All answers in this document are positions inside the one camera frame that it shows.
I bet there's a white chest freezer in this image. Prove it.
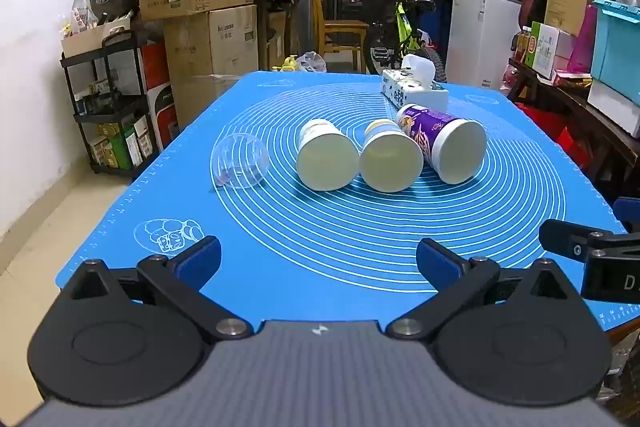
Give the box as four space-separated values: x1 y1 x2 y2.
444 0 525 92

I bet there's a clear crumpled plastic bag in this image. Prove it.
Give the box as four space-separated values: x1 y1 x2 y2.
297 51 328 74

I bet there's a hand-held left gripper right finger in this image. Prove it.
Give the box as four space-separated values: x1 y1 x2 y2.
387 237 577 341

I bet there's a plain brown cardboard box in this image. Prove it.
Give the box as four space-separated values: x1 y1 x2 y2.
172 74 242 130

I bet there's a wooden chair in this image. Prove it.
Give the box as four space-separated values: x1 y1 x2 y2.
308 0 370 73

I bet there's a blue silicone baking mat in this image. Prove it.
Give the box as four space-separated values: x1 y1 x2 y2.
55 71 640 339

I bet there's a white paper cup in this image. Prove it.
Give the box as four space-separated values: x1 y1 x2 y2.
359 120 425 194
295 119 361 192

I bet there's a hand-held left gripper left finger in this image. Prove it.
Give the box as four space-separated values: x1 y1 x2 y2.
66 235 254 341

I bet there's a black shelf cart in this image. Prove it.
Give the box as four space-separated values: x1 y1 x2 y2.
59 29 162 180

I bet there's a red and white appliance box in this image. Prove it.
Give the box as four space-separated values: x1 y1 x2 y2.
141 41 180 152

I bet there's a clear plastic cup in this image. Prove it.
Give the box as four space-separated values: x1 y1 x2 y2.
210 132 271 192

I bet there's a small handled cardboard box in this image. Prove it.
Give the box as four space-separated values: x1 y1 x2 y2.
60 17 132 59

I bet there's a large brown cardboard box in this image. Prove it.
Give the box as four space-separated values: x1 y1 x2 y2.
163 4 260 80

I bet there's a black and green bicycle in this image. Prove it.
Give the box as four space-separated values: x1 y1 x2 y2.
340 0 449 84

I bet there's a teal storage box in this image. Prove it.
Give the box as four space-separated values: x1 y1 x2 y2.
590 0 640 92

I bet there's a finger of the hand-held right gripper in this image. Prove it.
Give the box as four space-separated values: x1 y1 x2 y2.
539 219 640 264
612 197 640 234

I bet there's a white tissue box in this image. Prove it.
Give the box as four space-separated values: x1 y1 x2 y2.
381 54 450 110

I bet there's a green and white box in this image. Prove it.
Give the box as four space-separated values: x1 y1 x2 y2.
530 21 561 80

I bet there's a purple printed paper cup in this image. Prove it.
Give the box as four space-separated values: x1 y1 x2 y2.
394 103 488 185

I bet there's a white flat box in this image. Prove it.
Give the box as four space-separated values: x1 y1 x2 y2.
587 79 640 138

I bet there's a dark wooden side table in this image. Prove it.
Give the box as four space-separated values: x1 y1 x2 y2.
507 57 640 204

